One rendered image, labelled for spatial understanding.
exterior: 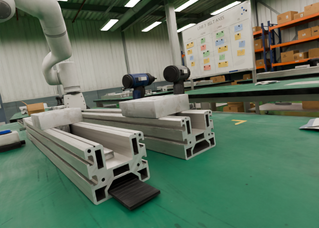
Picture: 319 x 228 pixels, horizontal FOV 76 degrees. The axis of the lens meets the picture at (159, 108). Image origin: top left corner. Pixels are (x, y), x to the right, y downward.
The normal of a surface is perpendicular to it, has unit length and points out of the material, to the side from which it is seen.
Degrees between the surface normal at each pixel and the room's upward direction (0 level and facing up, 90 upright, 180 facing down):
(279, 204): 0
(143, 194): 0
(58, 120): 90
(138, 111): 90
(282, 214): 0
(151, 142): 90
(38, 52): 90
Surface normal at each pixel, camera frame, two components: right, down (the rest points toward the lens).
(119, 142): -0.77, 0.18
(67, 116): 0.62, 0.00
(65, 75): 0.12, 0.09
